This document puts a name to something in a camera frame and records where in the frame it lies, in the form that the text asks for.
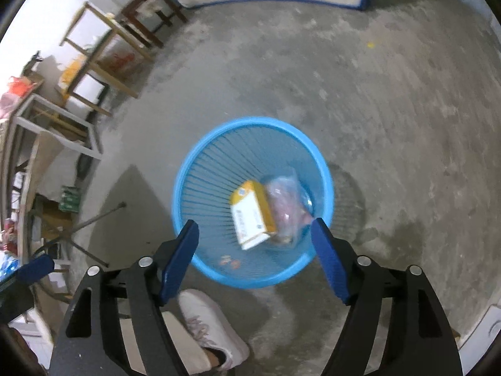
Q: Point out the orange peel piece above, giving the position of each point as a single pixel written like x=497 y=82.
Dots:
x=231 y=262

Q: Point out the yellow and white box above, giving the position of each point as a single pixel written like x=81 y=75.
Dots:
x=250 y=211

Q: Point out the yellow plastic bag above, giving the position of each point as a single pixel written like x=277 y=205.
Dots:
x=74 y=70

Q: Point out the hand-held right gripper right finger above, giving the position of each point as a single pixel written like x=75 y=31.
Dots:
x=330 y=262

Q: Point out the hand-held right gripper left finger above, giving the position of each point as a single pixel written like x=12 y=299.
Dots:
x=180 y=266

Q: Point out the long grey side desk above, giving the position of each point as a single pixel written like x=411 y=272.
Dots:
x=62 y=111

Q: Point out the blue plastic mesh basket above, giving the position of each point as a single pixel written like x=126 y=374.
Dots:
x=219 y=156

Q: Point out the green box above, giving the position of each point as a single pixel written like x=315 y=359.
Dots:
x=69 y=199

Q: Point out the white sneaker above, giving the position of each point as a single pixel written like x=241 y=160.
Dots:
x=211 y=329

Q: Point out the clear plastic bag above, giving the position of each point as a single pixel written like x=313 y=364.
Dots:
x=289 y=203

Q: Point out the wooden armchair with dark seat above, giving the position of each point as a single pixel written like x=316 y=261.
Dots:
x=111 y=79

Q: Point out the dark wooden stool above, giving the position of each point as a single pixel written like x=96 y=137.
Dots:
x=145 y=0

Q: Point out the pink plastic bag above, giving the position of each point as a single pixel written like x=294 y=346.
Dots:
x=11 y=103

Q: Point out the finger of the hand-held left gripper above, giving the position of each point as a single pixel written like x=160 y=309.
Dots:
x=35 y=268
x=13 y=301

